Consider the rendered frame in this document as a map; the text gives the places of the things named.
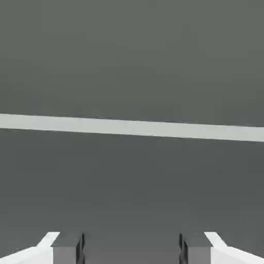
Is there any grey cabinet door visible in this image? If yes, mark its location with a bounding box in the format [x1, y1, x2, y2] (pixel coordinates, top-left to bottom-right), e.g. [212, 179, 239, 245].
[0, 128, 264, 264]
[0, 0, 264, 128]

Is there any grey and white cabinet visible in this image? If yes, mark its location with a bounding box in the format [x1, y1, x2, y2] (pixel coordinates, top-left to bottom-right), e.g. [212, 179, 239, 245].
[0, 0, 264, 264]

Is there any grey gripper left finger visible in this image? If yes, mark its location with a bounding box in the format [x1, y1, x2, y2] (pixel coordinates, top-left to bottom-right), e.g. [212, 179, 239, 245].
[0, 231, 86, 264]

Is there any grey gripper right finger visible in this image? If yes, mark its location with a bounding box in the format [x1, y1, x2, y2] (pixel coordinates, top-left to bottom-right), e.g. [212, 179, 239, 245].
[178, 231, 264, 264]

